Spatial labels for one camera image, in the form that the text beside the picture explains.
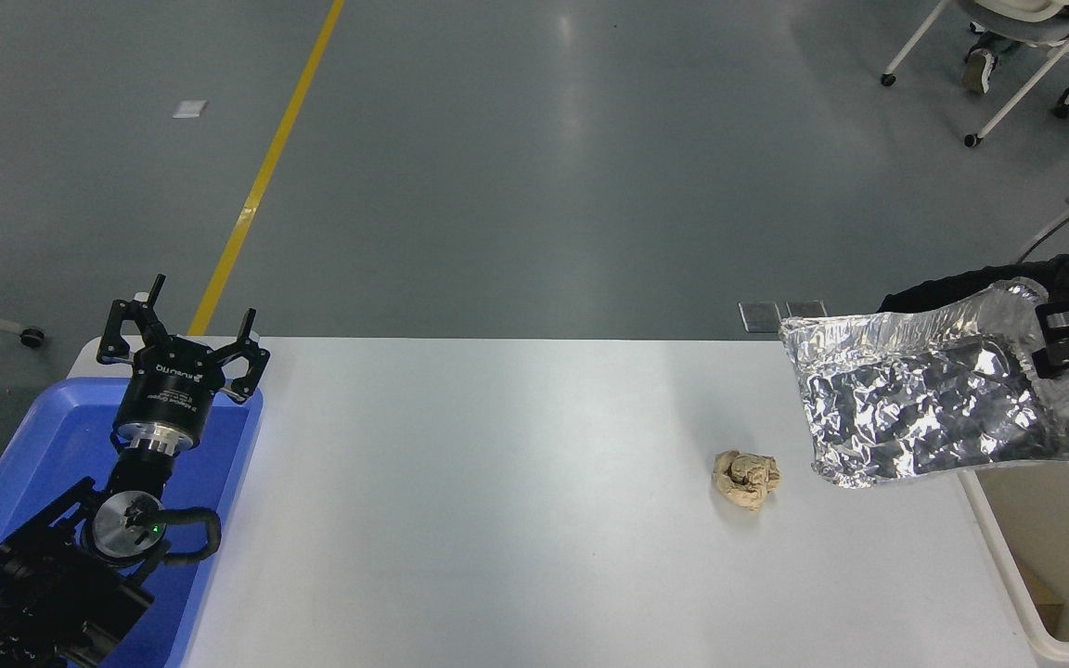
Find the blue plastic tray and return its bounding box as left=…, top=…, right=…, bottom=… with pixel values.
left=0, top=376, right=264, bottom=668

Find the white chair with grey seat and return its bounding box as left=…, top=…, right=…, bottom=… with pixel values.
left=880, top=0, right=1069, bottom=149

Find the silver foil plate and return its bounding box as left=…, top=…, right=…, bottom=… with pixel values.
left=779, top=278, right=1069, bottom=490

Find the crumpled tan paper ball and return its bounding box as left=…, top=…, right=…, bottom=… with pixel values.
left=712, top=450, right=781, bottom=511

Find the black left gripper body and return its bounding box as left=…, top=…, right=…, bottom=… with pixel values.
left=112, top=336, right=238, bottom=437

